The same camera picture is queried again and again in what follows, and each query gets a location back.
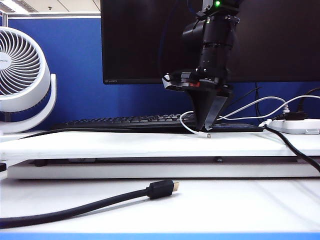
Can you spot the black computer keyboard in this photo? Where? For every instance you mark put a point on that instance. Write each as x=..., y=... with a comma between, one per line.
x=125, y=123

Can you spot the small white plug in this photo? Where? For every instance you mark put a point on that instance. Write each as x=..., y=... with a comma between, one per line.
x=265, y=123

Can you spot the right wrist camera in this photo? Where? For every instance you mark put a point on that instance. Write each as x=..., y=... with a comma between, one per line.
x=171, y=82

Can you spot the white raised board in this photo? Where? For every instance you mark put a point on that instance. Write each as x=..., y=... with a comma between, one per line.
x=150, y=148

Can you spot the white base board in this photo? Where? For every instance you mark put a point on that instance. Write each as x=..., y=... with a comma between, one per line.
x=150, y=172

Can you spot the white power strip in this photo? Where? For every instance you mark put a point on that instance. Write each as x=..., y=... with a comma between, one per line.
x=292, y=126

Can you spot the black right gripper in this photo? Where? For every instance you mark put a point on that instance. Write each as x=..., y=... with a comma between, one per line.
x=212, y=82

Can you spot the dark flat pad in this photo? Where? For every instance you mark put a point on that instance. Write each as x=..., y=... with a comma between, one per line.
x=237, y=128

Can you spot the white desk fan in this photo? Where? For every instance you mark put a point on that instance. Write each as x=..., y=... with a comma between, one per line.
x=22, y=105

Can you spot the blue office partition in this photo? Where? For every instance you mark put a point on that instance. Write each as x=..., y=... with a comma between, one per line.
x=80, y=62

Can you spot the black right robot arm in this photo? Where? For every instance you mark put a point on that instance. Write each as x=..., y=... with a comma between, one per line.
x=215, y=37

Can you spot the black ASUS computer monitor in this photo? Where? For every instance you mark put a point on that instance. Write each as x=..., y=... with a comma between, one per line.
x=137, y=37

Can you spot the black flat slab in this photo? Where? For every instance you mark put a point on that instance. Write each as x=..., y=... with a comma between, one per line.
x=175, y=160

